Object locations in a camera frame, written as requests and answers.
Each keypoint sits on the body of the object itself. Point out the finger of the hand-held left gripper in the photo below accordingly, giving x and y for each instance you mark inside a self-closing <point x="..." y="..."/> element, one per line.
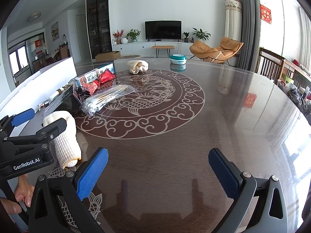
<point x="52" y="129"/>
<point x="21" y="117"/>

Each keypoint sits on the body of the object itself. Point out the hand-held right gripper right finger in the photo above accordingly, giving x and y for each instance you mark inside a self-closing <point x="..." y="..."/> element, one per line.
<point x="224" y="174"/>

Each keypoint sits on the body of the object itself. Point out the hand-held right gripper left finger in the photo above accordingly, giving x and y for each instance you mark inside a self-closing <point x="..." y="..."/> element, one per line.
<point x="92" y="172"/>

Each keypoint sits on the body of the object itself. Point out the cream knitted cloth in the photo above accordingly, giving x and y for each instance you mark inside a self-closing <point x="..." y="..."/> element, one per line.
<point x="65" y="145"/>
<point x="138" y="66"/>

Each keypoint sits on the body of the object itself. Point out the black cardboard box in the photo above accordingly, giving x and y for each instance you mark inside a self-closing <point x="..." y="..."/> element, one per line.
<point x="60" y="102"/>

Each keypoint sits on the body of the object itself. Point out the white container box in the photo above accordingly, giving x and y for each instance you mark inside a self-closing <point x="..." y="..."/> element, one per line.
<point x="48" y="77"/>

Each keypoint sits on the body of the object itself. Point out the bag of cotton swabs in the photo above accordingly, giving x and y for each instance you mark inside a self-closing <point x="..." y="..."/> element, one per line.
<point x="104" y="98"/>

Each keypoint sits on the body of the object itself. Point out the person's left hand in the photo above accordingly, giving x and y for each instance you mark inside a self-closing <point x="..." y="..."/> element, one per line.
<point x="24" y="191"/>

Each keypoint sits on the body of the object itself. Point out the orange red packet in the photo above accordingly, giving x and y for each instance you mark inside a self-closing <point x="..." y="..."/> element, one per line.
<point x="92" y="86"/>

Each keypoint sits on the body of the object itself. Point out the white printed box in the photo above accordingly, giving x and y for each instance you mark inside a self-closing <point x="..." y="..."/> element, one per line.
<point x="88" y="78"/>

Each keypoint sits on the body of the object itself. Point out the red paper door decoration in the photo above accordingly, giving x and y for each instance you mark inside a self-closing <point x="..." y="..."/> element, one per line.
<point x="38" y="44"/>

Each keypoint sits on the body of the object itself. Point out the red snack packet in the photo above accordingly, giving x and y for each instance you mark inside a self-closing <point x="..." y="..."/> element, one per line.
<point x="107" y="77"/>

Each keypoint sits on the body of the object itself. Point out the dining table with chairs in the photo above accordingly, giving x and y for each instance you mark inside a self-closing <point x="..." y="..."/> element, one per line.
<point x="60" y="51"/>

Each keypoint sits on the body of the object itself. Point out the ceiling lamp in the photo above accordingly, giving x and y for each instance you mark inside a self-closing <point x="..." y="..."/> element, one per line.
<point x="34" y="17"/>

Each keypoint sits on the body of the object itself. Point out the round beige floor cushion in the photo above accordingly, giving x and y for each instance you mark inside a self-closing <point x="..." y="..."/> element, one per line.
<point x="131" y="56"/>

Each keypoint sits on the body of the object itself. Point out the white vase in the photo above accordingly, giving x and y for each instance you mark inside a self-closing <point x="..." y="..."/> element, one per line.
<point x="124" y="40"/>

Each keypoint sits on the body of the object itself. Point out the dark glass display cabinet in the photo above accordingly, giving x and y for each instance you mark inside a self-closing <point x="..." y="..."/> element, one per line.
<point x="99" y="24"/>

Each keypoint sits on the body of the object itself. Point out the red flower arrangement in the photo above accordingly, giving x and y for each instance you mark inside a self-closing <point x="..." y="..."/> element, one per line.
<point x="118" y="34"/>

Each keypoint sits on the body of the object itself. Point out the white television cabinet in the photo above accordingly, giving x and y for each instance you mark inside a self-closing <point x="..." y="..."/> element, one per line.
<point x="136" y="47"/>

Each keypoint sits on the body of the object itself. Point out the wooden chair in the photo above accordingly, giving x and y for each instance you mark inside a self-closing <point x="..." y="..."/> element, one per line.
<point x="269" y="63"/>

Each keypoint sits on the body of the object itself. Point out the cluttered wooden sideboard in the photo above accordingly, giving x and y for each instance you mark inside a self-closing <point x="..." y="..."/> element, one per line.
<point x="298" y="77"/>

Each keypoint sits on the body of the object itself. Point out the green potted plant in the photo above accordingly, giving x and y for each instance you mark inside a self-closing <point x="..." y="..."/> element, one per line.
<point x="133" y="34"/>

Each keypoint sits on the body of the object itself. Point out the orange lounge chair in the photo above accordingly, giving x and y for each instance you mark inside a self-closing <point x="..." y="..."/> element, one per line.
<point x="206" y="51"/>

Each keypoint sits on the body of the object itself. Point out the teal round box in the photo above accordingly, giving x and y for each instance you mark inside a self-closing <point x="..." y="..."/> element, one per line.
<point x="178" y="58"/>

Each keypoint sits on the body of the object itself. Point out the wooden bench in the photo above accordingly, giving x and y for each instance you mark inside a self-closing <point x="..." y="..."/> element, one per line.
<point x="162" y="47"/>

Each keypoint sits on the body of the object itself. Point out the large leafy potted plant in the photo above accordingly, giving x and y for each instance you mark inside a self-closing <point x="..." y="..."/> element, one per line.
<point x="200" y="34"/>

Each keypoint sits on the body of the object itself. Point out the small potted plant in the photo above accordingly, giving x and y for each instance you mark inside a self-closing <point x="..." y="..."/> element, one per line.
<point x="185" y="36"/>

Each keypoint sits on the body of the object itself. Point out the grey curtain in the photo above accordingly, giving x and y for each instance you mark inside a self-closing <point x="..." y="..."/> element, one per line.
<point x="247" y="29"/>

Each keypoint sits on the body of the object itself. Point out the flat screen television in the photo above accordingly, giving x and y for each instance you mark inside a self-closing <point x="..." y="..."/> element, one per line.
<point x="162" y="30"/>

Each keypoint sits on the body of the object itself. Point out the covered standing air conditioner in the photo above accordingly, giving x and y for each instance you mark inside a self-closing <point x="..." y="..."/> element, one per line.
<point x="232" y="21"/>

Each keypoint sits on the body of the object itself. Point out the wall painting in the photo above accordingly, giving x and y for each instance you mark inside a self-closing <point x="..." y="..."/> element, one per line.
<point x="55" y="31"/>

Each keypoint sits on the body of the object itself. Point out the red wall hanging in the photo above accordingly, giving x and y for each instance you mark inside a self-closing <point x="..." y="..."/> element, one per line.
<point x="265" y="13"/>

